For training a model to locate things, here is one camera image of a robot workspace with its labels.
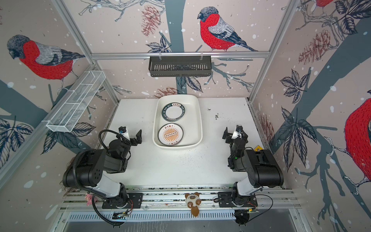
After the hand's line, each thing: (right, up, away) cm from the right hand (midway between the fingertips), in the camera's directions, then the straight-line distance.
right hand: (235, 127), depth 90 cm
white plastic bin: (-38, +2, +13) cm, 40 cm away
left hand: (-64, 0, -1) cm, 64 cm away
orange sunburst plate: (-43, -6, +8) cm, 44 cm away
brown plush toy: (-28, -35, -20) cm, 49 cm away
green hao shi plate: (-42, +10, +21) cm, 48 cm away
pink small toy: (-81, -34, -18) cm, 90 cm away
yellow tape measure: (+16, -13, +2) cm, 21 cm away
